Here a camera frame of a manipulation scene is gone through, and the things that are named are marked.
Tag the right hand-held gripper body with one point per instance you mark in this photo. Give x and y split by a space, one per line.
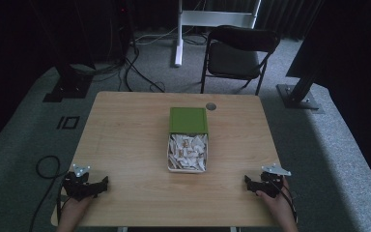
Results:
270 183

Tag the green box lid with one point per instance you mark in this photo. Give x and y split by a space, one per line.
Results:
188 120

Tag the pile of white paper pieces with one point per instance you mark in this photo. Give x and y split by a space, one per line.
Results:
188 151

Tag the black stand with base plate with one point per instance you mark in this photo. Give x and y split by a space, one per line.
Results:
69 83
299 93

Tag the white metal stand frame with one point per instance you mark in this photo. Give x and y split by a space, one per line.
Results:
193 19

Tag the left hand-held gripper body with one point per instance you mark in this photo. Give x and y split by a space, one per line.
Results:
77 187

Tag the person's left hand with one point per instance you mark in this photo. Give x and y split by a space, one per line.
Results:
72 211

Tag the grey round table grommet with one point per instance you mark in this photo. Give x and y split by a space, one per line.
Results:
211 106

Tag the black folding chair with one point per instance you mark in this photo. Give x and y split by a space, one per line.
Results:
233 58

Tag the person's right hand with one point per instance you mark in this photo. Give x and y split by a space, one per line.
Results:
278 206

